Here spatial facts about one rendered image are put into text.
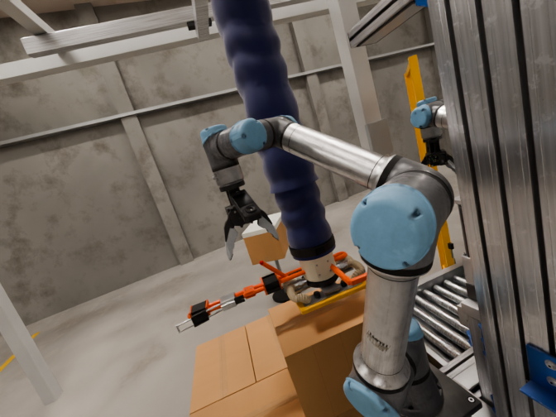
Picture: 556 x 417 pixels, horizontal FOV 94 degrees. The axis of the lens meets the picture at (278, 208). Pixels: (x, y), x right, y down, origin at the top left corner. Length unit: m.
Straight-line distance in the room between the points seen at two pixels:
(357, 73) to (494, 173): 2.08
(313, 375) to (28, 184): 6.49
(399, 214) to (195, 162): 6.13
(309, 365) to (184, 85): 6.19
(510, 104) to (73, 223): 6.79
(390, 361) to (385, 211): 0.33
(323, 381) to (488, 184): 1.09
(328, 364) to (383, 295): 0.89
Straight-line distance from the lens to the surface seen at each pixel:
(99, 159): 6.64
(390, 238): 0.41
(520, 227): 0.60
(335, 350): 1.34
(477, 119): 0.58
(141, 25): 2.97
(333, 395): 1.48
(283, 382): 1.77
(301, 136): 0.65
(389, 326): 0.55
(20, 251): 7.28
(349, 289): 1.31
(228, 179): 0.69
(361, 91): 2.55
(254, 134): 0.61
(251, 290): 1.28
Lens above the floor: 1.76
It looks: 11 degrees down
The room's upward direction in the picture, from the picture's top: 18 degrees counter-clockwise
